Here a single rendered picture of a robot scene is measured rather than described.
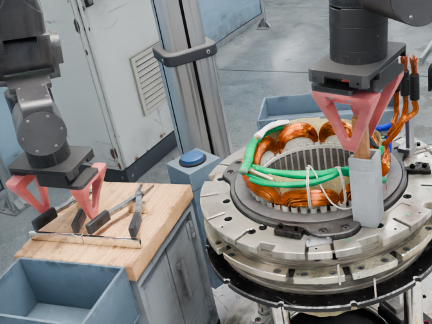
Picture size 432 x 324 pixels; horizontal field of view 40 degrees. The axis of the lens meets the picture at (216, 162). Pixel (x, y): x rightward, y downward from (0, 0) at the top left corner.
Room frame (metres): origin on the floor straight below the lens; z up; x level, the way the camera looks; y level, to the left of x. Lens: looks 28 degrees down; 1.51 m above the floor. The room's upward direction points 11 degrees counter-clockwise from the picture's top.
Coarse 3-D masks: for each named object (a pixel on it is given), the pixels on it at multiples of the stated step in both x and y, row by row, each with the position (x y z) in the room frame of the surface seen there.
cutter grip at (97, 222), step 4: (104, 212) 0.72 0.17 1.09; (108, 212) 0.72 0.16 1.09; (96, 216) 0.71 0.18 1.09; (100, 216) 0.71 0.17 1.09; (104, 216) 0.71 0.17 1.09; (108, 216) 0.72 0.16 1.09; (92, 220) 0.70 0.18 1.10; (96, 220) 0.70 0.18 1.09; (100, 220) 0.71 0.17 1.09; (104, 220) 0.71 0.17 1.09; (108, 220) 0.72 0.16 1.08; (88, 224) 0.69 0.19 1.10; (92, 224) 0.69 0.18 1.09; (96, 224) 0.70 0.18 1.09; (100, 224) 0.70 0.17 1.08; (104, 224) 0.71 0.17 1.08; (88, 228) 0.69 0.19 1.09; (92, 228) 0.69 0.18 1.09; (96, 228) 0.70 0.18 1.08; (88, 232) 0.69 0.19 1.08; (92, 232) 0.69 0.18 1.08
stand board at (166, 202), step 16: (112, 192) 0.82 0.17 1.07; (128, 192) 0.81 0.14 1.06; (160, 192) 0.79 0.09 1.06; (176, 192) 0.78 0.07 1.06; (160, 208) 0.75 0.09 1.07; (176, 208) 0.75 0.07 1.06; (48, 224) 0.77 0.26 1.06; (64, 224) 0.76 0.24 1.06; (112, 224) 0.73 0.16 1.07; (128, 224) 0.72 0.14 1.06; (144, 224) 0.71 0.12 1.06; (160, 224) 0.70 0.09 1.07; (32, 240) 0.73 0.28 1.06; (144, 240) 0.67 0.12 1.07; (160, 240) 0.69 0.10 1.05; (16, 256) 0.70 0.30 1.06; (32, 256) 0.69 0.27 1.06; (48, 256) 0.68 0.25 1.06; (64, 256) 0.67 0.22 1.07; (80, 256) 0.67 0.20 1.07; (96, 256) 0.66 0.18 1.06; (112, 256) 0.65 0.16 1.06; (128, 256) 0.64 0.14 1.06; (144, 256) 0.65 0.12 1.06; (128, 272) 0.62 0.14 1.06
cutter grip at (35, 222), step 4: (52, 208) 0.76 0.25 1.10; (44, 212) 0.75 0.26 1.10; (48, 212) 0.75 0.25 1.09; (52, 212) 0.75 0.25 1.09; (56, 212) 0.76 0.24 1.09; (40, 216) 0.74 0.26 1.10; (44, 216) 0.74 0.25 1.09; (48, 216) 0.75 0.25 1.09; (52, 216) 0.75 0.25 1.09; (56, 216) 0.76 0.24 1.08; (32, 220) 0.73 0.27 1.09; (36, 220) 0.73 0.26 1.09; (40, 220) 0.74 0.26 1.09; (44, 220) 0.74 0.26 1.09; (48, 220) 0.75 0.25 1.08; (32, 224) 0.73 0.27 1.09; (36, 224) 0.73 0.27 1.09; (40, 224) 0.73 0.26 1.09; (44, 224) 0.74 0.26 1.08; (36, 228) 0.73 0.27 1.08; (40, 228) 0.73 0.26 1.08
